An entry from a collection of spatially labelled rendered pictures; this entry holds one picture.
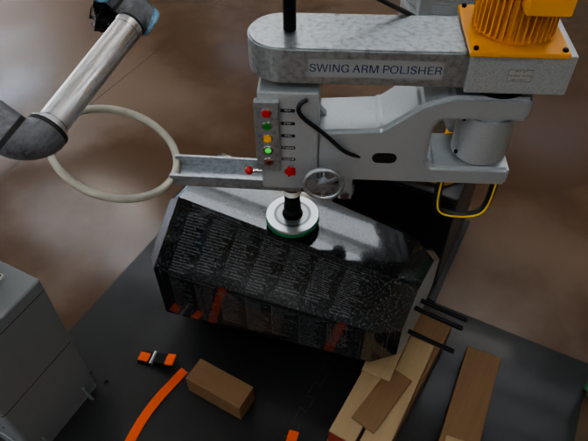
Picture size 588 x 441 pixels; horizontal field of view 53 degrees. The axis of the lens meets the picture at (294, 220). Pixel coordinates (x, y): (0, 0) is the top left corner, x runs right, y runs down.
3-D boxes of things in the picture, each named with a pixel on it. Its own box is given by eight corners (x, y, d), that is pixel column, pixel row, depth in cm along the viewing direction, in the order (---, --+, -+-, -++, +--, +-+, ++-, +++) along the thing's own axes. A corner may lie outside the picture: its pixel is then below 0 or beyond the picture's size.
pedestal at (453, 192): (368, 187, 374) (380, 90, 320) (470, 223, 353) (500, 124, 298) (324, 259, 335) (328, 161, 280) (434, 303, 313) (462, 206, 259)
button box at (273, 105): (281, 165, 206) (278, 98, 185) (280, 170, 204) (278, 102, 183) (258, 164, 206) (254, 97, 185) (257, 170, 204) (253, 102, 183)
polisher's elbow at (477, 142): (443, 134, 214) (453, 88, 200) (494, 131, 215) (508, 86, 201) (457, 169, 201) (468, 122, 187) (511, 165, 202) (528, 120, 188)
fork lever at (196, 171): (353, 166, 230) (353, 157, 227) (353, 201, 217) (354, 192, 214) (178, 157, 232) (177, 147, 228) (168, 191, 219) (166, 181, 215)
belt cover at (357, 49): (542, 60, 195) (558, 13, 182) (561, 105, 178) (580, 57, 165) (255, 53, 199) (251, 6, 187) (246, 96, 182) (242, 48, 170)
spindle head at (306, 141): (360, 157, 228) (370, 55, 196) (360, 197, 213) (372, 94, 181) (268, 154, 230) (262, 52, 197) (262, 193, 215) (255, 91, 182)
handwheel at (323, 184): (343, 183, 214) (346, 152, 203) (343, 203, 208) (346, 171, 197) (303, 182, 215) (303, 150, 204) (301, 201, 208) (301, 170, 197)
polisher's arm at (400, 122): (488, 170, 228) (523, 59, 192) (499, 213, 213) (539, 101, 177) (299, 164, 232) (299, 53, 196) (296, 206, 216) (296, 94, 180)
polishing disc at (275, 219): (295, 243, 229) (295, 241, 228) (255, 218, 238) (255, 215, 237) (329, 213, 240) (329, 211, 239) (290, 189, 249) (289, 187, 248)
